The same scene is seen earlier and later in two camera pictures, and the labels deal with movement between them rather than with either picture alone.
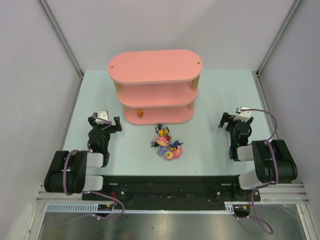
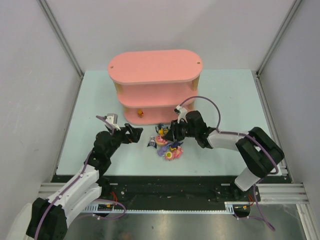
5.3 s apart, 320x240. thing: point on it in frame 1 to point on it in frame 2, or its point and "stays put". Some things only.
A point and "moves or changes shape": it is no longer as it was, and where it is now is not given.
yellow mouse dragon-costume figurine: [161, 130] stays put
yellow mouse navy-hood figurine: [173, 146] stays put
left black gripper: [110, 126] to [127, 134]
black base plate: [172, 189] stays put
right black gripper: [230, 120] to [177, 132]
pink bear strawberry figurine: [163, 141] stays put
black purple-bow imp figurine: [154, 143] moves or changes shape
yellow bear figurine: [140, 113] stays put
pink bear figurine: [178, 152] stays put
